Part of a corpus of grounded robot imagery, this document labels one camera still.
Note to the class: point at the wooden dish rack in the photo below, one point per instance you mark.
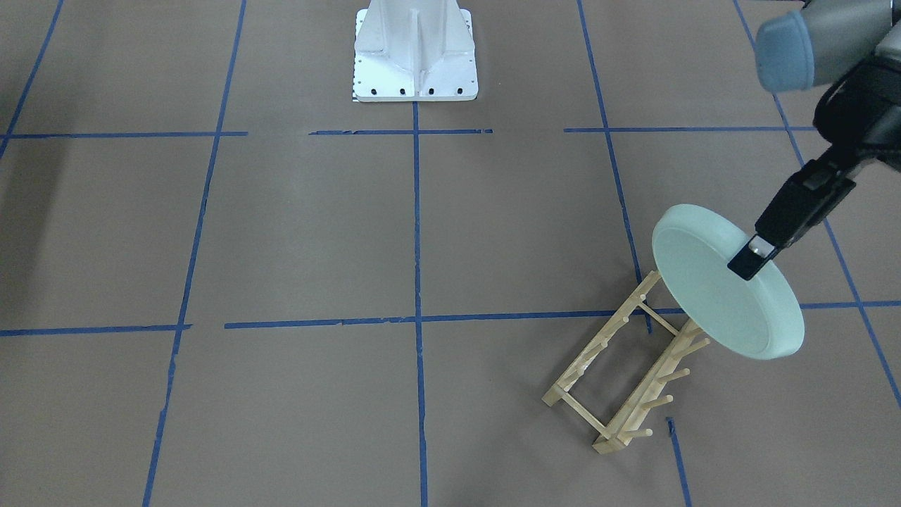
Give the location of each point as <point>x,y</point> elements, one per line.
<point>620,375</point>

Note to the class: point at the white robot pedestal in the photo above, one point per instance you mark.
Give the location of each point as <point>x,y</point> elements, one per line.
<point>408,51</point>

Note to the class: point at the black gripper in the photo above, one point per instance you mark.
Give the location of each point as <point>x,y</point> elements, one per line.
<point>875,139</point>

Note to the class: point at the brown paper table cover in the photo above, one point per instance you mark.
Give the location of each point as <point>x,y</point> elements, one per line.
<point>225,283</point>

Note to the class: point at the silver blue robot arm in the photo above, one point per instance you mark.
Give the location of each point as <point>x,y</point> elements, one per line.
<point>852,48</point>

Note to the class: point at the pale green plate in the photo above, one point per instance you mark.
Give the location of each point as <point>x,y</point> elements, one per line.
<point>759,318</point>

